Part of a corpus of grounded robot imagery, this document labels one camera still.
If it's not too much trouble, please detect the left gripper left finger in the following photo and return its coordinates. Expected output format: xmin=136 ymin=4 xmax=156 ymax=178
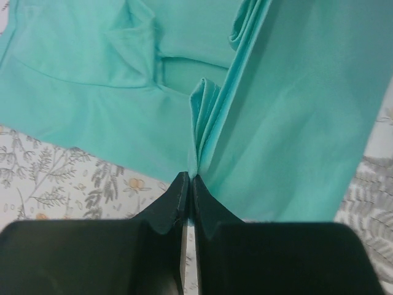
xmin=1 ymin=172 xmax=189 ymax=294

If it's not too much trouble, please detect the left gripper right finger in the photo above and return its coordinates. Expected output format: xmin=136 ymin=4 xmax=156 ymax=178
xmin=192 ymin=176 xmax=384 ymax=294

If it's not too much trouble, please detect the teal t shirt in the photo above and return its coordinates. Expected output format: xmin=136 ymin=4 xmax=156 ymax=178
xmin=1 ymin=1 xmax=392 ymax=221

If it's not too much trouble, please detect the floral table cloth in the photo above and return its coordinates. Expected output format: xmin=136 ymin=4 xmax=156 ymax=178
xmin=0 ymin=0 xmax=393 ymax=295

